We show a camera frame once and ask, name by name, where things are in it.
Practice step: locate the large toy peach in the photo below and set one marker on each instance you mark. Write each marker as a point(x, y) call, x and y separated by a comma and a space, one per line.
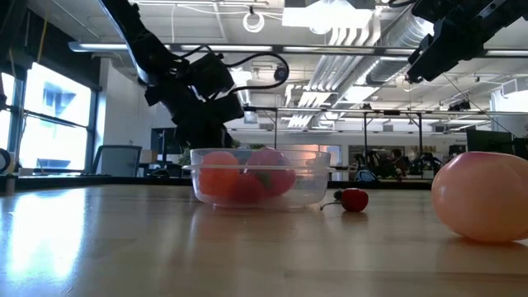
point(482, 198)

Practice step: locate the clear plastic tupperware container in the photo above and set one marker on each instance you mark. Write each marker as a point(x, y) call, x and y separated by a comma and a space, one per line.
point(309, 181)

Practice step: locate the small orange tomato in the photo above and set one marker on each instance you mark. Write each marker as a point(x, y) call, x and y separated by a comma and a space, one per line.
point(218, 173)

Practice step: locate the black ceiling spotlight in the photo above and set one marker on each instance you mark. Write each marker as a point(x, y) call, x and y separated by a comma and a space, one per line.
point(281, 73)

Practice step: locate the long ceiling light bar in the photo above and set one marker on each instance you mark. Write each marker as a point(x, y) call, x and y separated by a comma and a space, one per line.
point(103, 46)

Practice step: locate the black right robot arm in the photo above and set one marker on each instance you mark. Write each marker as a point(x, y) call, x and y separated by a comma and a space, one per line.
point(507, 12)

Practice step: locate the grey office chair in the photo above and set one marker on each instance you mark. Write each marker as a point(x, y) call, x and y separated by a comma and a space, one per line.
point(117, 161)

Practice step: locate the pink round fruit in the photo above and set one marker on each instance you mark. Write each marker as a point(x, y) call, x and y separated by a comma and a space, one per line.
point(278, 169)

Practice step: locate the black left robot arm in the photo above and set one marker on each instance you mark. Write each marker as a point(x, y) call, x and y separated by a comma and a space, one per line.
point(136, 33)

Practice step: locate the red cherry with stem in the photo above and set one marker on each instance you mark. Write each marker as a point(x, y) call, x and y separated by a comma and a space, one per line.
point(355, 200)

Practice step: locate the dark toy blueberry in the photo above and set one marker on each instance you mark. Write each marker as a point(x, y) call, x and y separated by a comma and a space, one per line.
point(337, 195)

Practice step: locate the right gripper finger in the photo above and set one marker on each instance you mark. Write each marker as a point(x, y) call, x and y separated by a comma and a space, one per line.
point(439, 67)
point(433, 51)

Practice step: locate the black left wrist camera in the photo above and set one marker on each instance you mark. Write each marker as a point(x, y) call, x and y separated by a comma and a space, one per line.
point(210, 72)

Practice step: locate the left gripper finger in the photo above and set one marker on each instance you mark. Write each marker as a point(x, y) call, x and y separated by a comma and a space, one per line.
point(202, 141)

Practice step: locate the silver ceiling air duct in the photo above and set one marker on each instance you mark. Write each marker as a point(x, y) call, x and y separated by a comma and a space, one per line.
point(396, 41)

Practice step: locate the dark computer monitor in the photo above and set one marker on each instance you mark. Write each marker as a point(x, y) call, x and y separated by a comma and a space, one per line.
point(161, 142)
point(488, 142)

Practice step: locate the black metal table frame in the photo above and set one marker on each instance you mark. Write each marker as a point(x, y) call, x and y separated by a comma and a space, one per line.
point(82, 181)

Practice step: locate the black background workstation frame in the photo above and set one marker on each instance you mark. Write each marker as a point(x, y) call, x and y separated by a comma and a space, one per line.
point(365, 136)

